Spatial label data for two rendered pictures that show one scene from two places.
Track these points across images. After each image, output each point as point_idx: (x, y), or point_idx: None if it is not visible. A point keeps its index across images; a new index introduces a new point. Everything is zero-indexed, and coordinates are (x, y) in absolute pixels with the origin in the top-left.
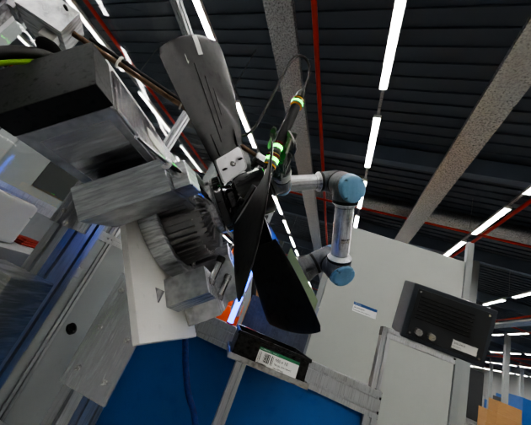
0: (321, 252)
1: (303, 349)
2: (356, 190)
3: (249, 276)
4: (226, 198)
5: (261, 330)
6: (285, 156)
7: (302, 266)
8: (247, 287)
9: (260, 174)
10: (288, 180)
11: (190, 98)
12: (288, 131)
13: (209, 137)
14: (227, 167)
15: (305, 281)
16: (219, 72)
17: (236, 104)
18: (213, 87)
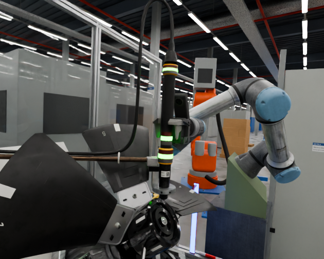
0: (261, 149)
1: (263, 246)
2: (279, 108)
3: (195, 214)
4: (127, 252)
5: (223, 232)
6: (180, 133)
7: (245, 169)
8: (196, 223)
9: (146, 228)
10: (198, 131)
11: (31, 243)
12: (168, 124)
13: (77, 239)
14: (114, 231)
15: (250, 187)
16: (49, 174)
17: (90, 174)
18: (50, 202)
